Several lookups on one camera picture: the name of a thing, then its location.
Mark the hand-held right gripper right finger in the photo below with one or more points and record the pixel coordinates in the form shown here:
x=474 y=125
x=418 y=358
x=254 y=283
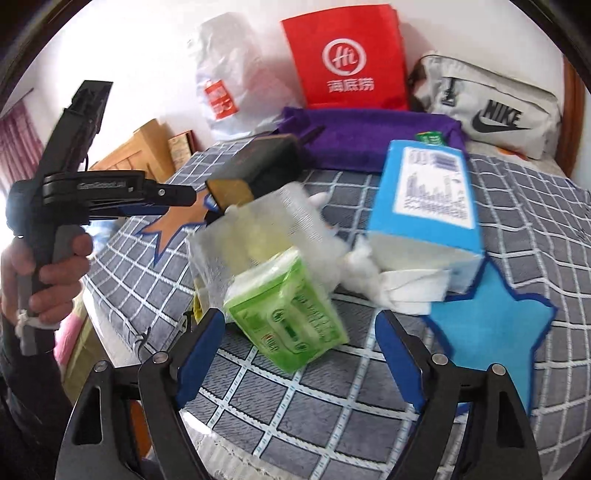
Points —
x=396 y=355

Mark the person's left hand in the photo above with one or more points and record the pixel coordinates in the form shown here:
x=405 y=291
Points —
x=60 y=274

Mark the pink striped curtain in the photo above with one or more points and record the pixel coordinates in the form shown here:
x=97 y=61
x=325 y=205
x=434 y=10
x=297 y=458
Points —
x=18 y=143

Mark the red shopping bag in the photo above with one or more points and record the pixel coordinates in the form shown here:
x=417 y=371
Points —
x=344 y=60

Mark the yellow packet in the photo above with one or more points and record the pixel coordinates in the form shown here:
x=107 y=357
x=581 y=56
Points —
x=198 y=302

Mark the white tissue sheets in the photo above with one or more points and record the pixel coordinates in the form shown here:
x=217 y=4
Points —
x=406 y=293

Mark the white plastic bag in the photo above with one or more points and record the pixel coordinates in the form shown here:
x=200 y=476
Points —
x=240 y=78

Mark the brown patterned box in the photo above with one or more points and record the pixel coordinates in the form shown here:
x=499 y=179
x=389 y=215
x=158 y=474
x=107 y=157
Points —
x=181 y=150

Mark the grey plaid star blanket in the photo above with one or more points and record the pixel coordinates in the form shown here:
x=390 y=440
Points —
x=286 y=406

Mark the grey waist bag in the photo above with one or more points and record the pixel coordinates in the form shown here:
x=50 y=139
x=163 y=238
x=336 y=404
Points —
x=485 y=97

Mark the blue tissue pack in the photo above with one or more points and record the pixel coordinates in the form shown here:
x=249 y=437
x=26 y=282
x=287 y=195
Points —
x=425 y=194

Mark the wooden cabinet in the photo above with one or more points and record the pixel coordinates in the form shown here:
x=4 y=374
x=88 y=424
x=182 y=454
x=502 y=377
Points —
x=134 y=152

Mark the black box with gold face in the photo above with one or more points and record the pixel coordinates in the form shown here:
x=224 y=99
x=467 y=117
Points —
x=263 y=161

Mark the purple fabric storage box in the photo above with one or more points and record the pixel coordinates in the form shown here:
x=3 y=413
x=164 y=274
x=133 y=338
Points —
x=351 y=136

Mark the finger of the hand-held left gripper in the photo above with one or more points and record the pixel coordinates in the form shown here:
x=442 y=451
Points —
x=134 y=211
x=173 y=194

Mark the green tissue pack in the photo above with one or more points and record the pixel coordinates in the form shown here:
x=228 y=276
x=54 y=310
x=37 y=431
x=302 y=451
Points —
x=286 y=318

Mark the person's left forearm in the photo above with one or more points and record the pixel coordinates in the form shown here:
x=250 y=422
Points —
x=27 y=392

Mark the wooden headboard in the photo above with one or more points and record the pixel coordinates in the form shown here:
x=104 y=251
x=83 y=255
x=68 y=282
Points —
x=572 y=115

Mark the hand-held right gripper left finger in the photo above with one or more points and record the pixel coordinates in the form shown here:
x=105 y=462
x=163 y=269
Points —
x=198 y=357

